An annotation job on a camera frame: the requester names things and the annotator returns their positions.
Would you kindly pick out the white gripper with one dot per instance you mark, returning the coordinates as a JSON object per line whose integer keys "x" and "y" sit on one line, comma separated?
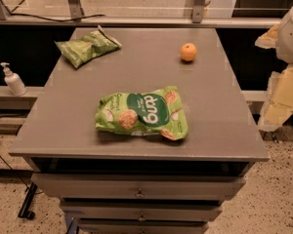
{"x": 291, "y": 38}

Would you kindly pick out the green rice chip bag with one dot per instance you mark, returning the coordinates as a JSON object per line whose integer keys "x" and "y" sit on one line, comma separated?
{"x": 160, "y": 112}

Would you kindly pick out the green jalapeno chip bag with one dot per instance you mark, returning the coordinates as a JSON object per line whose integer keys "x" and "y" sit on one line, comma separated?
{"x": 91, "y": 46}

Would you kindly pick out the orange fruit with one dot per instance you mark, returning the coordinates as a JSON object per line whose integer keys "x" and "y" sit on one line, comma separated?
{"x": 188, "y": 52}

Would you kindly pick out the grey drawer cabinet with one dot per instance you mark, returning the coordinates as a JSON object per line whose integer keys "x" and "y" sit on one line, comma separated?
{"x": 150, "y": 139}

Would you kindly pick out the white pump lotion bottle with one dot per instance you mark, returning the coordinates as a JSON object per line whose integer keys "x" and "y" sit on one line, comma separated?
{"x": 13, "y": 80}

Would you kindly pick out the black stand foot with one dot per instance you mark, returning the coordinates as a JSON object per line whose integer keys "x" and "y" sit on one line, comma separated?
{"x": 25, "y": 212}

